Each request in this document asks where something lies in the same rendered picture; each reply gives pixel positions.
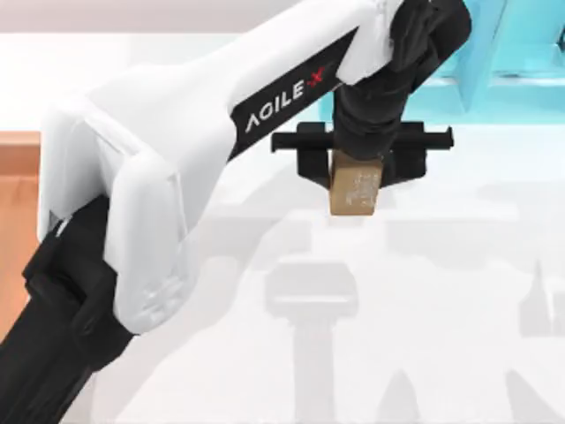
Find light blue rack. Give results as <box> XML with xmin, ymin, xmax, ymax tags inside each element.
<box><xmin>323</xmin><ymin>0</ymin><xmax>565</xmax><ymax>130</ymax></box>

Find salmon shallow box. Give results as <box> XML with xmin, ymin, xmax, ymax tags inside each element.
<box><xmin>0</xmin><ymin>130</ymin><xmax>44</xmax><ymax>344</ymax></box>

